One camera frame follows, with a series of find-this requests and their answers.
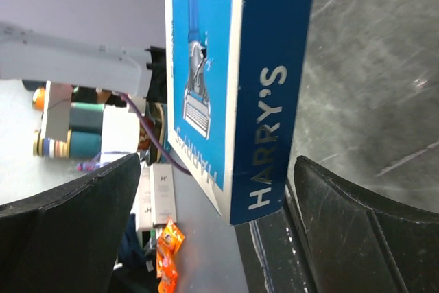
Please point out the teal rolls on shelf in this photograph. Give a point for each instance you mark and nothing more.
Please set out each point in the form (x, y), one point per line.
(84, 136)

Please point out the blue Harry's razor box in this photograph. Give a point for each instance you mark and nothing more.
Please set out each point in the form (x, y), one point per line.
(233, 79)

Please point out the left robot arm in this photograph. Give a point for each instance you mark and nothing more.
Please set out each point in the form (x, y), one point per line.
(34, 56)

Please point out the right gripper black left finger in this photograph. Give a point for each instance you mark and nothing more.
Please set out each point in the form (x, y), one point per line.
(66, 239)

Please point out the orange snack packets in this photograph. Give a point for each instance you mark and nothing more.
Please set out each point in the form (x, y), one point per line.
(169, 242)

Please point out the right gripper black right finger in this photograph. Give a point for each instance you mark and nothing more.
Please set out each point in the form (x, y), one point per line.
(360, 241)

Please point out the grey white product boxes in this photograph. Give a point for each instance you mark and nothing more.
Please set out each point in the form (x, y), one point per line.
(155, 199)

